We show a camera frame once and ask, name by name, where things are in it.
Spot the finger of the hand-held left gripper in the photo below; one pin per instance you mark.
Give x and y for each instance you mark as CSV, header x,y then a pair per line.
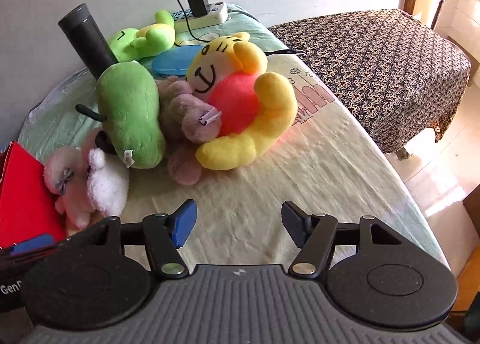
x,y
32,245

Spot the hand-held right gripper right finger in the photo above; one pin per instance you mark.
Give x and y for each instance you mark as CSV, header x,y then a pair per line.
x,y
294,221

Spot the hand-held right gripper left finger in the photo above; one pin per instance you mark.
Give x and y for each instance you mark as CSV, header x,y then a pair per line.
x,y
185,222

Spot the red cardboard box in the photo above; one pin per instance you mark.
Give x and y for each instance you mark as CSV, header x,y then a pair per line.
x,y
22,194

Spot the pink plush bear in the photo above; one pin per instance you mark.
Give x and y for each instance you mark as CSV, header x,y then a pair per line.
x,y
62,179

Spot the white plush bear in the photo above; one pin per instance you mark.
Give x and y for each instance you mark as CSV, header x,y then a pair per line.
x,y
107,186

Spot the mauve plush toy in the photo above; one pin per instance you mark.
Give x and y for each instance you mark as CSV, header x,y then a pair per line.
x,y
180,107

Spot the green plush toy black antennae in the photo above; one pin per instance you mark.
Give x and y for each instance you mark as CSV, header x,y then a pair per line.
x,y
127,119

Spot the yellow plush tiger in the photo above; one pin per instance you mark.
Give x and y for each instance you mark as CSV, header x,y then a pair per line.
x,y
270,104

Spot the pale cartoon print tablecloth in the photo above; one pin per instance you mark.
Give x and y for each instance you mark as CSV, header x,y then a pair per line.
x,y
300,179

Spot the blue round plate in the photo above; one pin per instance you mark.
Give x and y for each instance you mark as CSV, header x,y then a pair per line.
x,y
170,62

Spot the green plush frog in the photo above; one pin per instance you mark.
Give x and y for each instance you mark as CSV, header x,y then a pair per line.
x,y
150,42

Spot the white power strip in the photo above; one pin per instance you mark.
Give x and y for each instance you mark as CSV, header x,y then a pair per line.
x,y
214,15

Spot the black thermos bottle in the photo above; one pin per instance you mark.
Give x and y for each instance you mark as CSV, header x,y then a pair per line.
x,y
82,36

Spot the black charger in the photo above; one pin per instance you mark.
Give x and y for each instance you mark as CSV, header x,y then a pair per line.
x,y
197,1

